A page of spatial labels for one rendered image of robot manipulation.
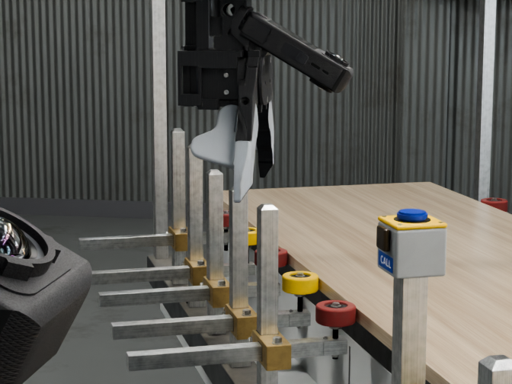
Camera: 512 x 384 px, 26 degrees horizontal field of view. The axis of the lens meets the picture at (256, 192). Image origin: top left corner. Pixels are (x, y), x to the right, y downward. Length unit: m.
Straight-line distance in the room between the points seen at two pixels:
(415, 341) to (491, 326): 0.66
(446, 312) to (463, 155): 5.27
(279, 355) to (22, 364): 1.93
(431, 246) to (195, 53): 0.51
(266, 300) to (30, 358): 1.97
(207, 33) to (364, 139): 6.40
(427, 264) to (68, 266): 1.21
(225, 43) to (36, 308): 0.85
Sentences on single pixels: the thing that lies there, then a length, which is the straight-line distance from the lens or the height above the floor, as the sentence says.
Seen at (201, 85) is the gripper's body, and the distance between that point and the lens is 1.05.
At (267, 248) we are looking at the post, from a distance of 2.17.
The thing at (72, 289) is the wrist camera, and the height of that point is 1.44.
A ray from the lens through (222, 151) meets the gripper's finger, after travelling 1.02.
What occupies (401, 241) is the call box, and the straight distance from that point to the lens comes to 1.42.
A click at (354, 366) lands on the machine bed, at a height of 0.75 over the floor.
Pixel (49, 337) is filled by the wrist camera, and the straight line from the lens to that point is 0.24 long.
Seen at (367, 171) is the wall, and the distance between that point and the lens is 7.47.
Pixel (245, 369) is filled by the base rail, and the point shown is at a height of 0.70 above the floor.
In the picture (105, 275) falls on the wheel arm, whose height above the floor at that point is 0.81.
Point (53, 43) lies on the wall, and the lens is 7.84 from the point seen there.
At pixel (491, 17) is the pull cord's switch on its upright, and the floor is 1.45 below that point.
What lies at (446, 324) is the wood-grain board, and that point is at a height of 0.90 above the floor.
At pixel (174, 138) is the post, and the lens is 3.11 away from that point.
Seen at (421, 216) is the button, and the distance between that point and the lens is 1.44.
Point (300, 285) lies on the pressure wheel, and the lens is 2.41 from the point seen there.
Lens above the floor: 1.50
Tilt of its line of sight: 10 degrees down
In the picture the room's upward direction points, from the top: straight up
